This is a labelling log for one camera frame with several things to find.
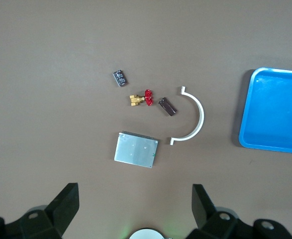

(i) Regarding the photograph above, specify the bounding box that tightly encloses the brass valve red handwheel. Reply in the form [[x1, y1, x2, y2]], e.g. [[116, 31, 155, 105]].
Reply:
[[129, 89, 154, 108]]

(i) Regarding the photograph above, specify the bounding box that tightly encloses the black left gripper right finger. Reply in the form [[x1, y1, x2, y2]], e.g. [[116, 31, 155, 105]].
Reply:
[[187, 184, 292, 239]]

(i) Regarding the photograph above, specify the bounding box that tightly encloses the blue plastic tray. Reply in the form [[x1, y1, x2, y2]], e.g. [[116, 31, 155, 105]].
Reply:
[[238, 66, 292, 155]]

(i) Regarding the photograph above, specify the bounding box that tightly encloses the brown table mat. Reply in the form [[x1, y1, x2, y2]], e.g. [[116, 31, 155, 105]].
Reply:
[[0, 0, 292, 239]]

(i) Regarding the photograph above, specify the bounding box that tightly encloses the white semicircular pipe clamp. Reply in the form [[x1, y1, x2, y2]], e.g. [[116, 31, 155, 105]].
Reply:
[[169, 86, 205, 146]]

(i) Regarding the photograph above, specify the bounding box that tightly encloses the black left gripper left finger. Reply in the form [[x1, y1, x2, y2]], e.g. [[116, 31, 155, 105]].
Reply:
[[0, 183, 80, 239]]

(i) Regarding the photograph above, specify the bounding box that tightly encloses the silver metal power supply box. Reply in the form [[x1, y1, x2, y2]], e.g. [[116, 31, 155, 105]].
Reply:
[[113, 131, 159, 169]]

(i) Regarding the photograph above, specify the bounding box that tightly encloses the black cylindrical capacitor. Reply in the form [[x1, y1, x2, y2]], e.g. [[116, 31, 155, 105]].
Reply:
[[112, 70, 130, 88]]

